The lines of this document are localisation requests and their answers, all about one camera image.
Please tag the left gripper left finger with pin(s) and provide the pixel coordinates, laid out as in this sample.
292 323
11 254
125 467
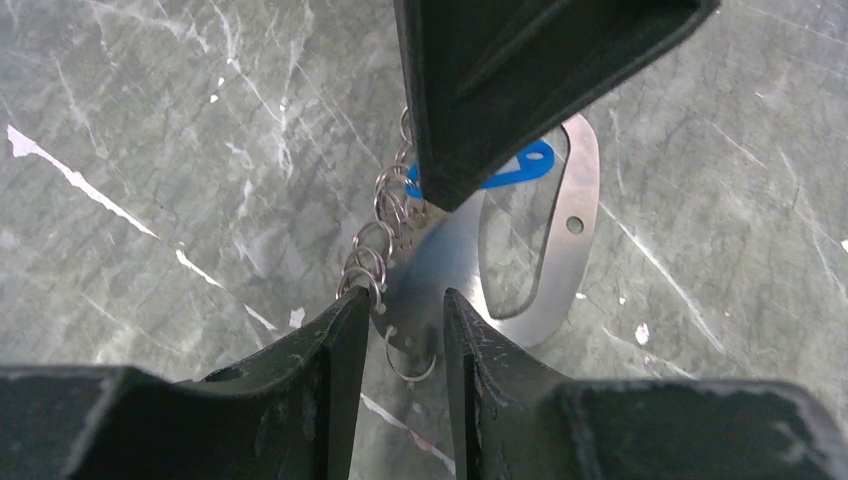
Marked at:
289 411

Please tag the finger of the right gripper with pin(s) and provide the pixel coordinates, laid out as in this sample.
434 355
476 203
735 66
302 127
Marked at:
484 79

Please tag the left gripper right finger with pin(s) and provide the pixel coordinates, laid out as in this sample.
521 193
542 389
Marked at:
513 417

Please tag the blue key tag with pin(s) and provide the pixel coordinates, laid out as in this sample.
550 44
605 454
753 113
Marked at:
534 161

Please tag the metal key holder plate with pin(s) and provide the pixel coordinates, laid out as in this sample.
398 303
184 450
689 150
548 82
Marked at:
411 252

